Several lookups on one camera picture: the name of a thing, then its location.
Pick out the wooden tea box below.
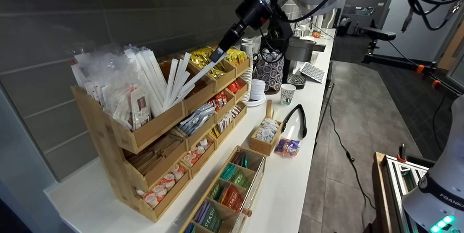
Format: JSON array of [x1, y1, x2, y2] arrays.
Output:
[[179, 145, 267, 233]]

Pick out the tiered wooden condiment organizer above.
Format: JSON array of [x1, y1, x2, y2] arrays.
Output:
[[71, 46, 252, 223]]

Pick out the heap of yellow packets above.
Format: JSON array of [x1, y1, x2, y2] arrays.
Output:
[[225, 48, 249, 66], [190, 47, 227, 80]]

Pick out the bundle of white straws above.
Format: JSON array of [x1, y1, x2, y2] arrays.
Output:
[[124, 47, 193, 117]]

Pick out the orange and purple packet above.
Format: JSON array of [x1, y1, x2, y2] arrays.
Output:
[[274, 138, 301, 158]]

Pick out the black coffee machine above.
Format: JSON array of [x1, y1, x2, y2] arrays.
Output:
[[283, 37, 327, 90]]

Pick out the small wooden box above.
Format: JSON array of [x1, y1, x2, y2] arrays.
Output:
[[248, 99, 283, 156]]

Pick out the printed paper cup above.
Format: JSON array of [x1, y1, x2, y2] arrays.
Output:
[[279, 83, 297, 106]]

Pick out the stack of white lids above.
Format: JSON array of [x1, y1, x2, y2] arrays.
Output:
[[245, 79, 267, 108]]

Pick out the heap of small white packets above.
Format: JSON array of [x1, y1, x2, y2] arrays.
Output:
[[217, 105, 242, 134]]

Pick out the black tongs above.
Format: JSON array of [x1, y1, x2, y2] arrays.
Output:
[[281, 104, 308, 140]]

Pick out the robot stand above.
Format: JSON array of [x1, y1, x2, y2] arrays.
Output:
[[373, 151, 432, 233]]

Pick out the coffee pod carousel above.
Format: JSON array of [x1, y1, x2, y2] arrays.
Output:
[[252, 47, 285, 94]]

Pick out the black cable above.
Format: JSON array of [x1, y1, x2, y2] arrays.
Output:
[[324, 93, 377, 210]]

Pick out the heap of grey packets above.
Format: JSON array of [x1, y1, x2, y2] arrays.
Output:
[[179, 103, 216, 136]]

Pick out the row of creamer cups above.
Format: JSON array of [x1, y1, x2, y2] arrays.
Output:
[[183, 138, 213, 167], [136, 163, 186, 209]]

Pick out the bundle of brown stir sticks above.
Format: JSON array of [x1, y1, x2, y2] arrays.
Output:
[[127, 134, 186, 176]]

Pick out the red clamp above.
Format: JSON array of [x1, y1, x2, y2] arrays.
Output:
[[396, 143, 407, 163]]

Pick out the camera on tripod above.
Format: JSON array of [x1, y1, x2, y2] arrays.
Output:
[[359, 26, 452, 89]]

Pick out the stack of paper cups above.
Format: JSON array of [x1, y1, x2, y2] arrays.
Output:
[[240, 38, 254, 102]]

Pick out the heap of white sugar packets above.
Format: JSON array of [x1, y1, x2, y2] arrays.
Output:
[[255, 118, 280, 143]]

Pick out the heap of clear wrapped cutlery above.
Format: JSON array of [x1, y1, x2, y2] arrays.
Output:
[[71, 44, 152, 131]]

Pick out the row of tea bags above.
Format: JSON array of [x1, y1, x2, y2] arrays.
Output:
[[183, 150, 250, 233]]

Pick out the white paper-wrapped straw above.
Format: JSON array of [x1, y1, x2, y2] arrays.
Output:
[[173, 58, 222, 100]]

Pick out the white pod tray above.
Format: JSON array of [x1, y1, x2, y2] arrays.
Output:
[[299, 62, 326, 84]]

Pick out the heap of red packets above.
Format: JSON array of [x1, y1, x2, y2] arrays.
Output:
[[208, 91, 229, 112], [227, 80, 244, 94]]

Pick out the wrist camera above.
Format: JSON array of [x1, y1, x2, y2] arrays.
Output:
[[267, 19, 294, 50]]

